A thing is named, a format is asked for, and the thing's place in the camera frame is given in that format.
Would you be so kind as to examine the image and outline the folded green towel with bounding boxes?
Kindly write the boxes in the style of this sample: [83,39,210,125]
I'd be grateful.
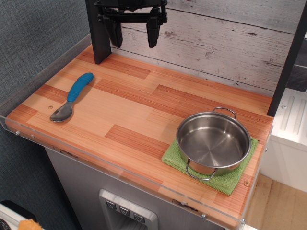
[162,138,259,195]

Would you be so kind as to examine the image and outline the stainless steel pot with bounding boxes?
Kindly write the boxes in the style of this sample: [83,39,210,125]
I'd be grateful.
[176,107,251,181]

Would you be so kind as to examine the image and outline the blue handled metal spoon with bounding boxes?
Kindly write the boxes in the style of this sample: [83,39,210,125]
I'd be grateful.
[49,73,94,122]

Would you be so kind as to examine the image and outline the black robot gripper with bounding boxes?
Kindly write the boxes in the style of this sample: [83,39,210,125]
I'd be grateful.
[94,0,167,48]

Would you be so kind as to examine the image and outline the grey toy fridge cabinet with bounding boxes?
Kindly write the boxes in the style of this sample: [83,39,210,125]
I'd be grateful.
[46,149,222,230]

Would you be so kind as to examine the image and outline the silver dispenser button panel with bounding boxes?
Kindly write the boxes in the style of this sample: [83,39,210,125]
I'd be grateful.
[99,189,158,230]

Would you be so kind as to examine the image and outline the orange plush object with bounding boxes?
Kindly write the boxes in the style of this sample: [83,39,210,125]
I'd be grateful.
[17,219,43,230]

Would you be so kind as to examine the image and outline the white toy sink unit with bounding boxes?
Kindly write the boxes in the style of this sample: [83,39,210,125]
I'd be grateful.
[260,89,307,192]

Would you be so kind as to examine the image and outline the clear acrylic table guard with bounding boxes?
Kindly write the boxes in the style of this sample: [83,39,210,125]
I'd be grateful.
[0,36,272,230]

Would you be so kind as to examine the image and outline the dark grey right post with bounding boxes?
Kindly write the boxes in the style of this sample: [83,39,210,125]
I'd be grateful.
[267,1,307,117]

